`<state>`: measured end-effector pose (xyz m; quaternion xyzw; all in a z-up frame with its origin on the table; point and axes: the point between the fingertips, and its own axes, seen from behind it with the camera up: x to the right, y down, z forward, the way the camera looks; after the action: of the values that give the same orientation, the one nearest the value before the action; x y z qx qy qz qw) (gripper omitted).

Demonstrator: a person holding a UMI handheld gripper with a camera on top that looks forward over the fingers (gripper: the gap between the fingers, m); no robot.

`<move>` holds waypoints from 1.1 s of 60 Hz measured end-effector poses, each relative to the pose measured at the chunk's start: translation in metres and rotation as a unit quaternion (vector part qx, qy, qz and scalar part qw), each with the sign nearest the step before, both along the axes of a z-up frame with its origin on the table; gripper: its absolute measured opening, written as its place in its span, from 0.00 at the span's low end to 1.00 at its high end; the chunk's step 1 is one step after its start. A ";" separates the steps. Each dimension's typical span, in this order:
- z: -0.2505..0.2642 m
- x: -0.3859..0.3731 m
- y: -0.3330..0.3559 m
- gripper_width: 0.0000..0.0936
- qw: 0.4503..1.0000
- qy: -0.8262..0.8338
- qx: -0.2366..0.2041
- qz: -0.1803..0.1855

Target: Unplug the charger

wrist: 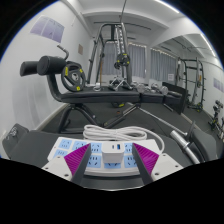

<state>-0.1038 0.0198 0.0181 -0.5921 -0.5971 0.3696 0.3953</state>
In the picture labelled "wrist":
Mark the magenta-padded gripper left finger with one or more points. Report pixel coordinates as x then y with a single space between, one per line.
77 159

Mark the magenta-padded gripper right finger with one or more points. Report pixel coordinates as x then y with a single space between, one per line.
146 158

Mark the small white charger block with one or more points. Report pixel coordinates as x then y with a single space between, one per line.
113 155

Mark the white power strip blue sockets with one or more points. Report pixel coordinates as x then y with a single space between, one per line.
96 148

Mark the silver barbell sleeve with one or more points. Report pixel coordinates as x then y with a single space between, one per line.
183 143

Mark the black padded seat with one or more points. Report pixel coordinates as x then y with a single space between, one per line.
205 143

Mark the black box panel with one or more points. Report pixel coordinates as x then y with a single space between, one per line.
176 100

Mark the black weight bench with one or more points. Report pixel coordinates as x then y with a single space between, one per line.
100 96

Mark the chrome dumbbells group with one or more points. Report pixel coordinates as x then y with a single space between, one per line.
155 88

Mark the black weight plate yellow marks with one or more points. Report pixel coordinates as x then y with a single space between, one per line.
78 82

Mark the black exercise machine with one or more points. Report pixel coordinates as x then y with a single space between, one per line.
216 115

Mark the white paper sign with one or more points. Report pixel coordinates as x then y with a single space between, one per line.
170 77

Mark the black squat rack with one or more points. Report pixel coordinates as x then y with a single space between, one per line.
198 86

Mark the grey window curtain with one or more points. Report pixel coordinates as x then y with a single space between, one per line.
160 65
137 60

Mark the small black yellow weight plate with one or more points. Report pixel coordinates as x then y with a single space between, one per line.
119 60

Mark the black power rack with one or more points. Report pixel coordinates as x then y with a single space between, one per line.
124 43

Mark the long ceiling light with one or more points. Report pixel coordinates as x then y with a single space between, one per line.
208 45
166 6

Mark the small purple wall poster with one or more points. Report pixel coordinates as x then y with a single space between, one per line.
217 85

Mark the small brown wall board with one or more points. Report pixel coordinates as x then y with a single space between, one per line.
80 49

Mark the large purple wall poster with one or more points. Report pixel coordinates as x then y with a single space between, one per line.
46 28

